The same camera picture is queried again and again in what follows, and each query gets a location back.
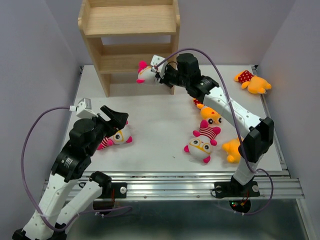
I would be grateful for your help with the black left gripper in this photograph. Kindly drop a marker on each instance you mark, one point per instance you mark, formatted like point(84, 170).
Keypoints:
point(119, 119)

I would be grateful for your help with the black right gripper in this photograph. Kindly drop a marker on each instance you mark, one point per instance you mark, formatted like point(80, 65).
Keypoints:
point(162, 80)

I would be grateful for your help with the white pink striped plush toy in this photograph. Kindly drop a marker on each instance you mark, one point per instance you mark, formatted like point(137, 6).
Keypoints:
point(122, 136)

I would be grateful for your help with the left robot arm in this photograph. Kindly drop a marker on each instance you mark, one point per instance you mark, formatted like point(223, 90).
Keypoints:
point(53, 216)

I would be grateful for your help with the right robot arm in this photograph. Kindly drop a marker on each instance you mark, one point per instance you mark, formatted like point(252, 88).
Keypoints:
point(255, 134)

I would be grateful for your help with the wooden shelf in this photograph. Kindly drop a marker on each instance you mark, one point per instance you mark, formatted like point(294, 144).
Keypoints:
point(99, 19)

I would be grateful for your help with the orange plush toy polka-dot dress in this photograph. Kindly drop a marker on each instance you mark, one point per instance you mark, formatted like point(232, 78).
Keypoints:
point(207, 113)

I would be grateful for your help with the far orange plush toy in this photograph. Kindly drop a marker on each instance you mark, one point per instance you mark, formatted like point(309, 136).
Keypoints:
point(253, 83)

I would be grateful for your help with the orange plush toy face down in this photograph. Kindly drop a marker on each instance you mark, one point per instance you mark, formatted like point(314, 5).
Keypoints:
point(232, 150)

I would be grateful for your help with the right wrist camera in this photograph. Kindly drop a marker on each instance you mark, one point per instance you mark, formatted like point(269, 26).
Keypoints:
point(158, 64)

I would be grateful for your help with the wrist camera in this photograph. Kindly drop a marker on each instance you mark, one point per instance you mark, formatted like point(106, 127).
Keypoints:
point(83, 109)
point(158, 64)

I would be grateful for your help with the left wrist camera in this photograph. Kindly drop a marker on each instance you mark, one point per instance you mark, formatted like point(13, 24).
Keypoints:
point(83, 109)

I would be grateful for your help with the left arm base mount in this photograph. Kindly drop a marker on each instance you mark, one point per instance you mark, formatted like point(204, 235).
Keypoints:
point(107, 200)

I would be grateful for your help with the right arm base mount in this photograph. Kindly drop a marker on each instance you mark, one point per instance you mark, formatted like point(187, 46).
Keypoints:
point(239, 195)

